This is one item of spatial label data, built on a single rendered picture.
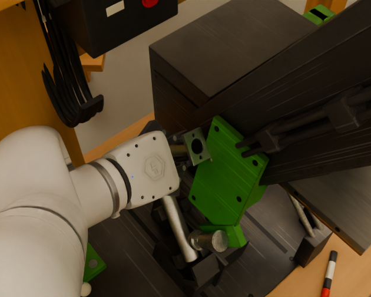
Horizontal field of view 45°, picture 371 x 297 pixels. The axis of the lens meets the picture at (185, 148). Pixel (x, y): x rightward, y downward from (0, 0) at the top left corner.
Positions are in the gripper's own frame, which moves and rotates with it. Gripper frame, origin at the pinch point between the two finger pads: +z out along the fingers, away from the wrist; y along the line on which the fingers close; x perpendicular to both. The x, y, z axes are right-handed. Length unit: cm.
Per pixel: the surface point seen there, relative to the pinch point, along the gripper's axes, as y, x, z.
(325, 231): -25.8, -7.4, 22.2
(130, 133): 0.7, 42.1, 18.8
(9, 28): 26.2, 9.6, -18.1
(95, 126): -2, 148, 71
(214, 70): 10.9, 0.5, 12.6
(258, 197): -12.8, -4.5, 9.2
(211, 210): -13.0, 2.0, 3.1
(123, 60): 27, 160, 111
